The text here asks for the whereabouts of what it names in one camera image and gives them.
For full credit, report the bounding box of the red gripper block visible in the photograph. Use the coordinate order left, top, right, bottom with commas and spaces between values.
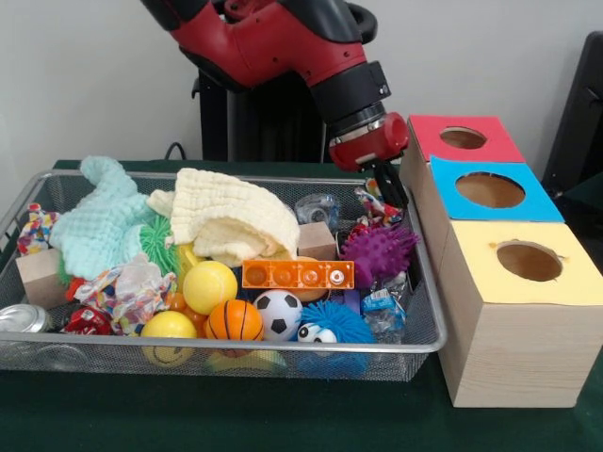
328, 112, 411, 209

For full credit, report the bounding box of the multicoloured print packet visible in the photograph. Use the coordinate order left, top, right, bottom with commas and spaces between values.
353, 177, 406, 228

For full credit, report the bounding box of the purple spiky ball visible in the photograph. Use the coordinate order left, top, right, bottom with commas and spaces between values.
339, 224, 421, 288

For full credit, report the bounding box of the orange plastic toy block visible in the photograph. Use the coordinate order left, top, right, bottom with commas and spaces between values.
241, 258, 356, 289

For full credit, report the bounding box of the cream muslin cloth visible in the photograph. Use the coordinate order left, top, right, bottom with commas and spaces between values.
146, 168, 302, 267

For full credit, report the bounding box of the mint green muslin cloth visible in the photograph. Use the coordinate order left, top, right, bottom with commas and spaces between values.
49, 154, 157, 279

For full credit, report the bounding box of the clear mesh bin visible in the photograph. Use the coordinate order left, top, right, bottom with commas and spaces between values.
0, 169, 448, 382

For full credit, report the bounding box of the wooden box with three holes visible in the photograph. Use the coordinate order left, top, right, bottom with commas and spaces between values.
399, 114, 603, 409

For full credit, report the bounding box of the plain wooden cube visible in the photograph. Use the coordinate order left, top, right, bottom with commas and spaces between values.
297, 223, 338, 261
15, 248, 72, 310

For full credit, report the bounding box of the blue fuzzy ball with eyes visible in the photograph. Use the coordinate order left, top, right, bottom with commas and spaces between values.
296, 300, 378, 377

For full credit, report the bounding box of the black and white soccer ball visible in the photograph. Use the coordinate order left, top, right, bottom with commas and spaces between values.
253, 289, 303, 342

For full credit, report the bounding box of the black stand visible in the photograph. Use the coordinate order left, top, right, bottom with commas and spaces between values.
541, 31, 603, 199

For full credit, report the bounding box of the orange toy basketball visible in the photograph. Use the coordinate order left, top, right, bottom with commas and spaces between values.
204, 299, 266, 357

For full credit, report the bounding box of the yellow tennis ball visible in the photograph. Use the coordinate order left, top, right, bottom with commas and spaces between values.
182, 261, 239, 315

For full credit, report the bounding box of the green puffer ball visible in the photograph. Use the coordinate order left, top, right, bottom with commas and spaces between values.
139, 216, 183, 274

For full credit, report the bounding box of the yellow smiley ball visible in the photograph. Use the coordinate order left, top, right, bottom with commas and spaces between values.
140, 310, 199, 366

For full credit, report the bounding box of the dark green tablecloth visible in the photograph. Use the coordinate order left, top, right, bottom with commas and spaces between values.
0, 159, 603, 452

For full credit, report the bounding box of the silver drink can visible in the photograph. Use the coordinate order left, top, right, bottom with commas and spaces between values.
0, 303, 54, 333

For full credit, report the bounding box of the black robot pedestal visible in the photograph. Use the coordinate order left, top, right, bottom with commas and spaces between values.
190, 0, 378, 164

